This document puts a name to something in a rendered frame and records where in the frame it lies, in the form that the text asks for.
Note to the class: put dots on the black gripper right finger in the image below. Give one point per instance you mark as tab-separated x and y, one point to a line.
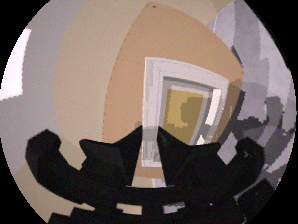
175	155

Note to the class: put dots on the tan flat board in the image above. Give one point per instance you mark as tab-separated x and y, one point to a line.
161	31

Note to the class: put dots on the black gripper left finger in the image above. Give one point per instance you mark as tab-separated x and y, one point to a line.
123	153

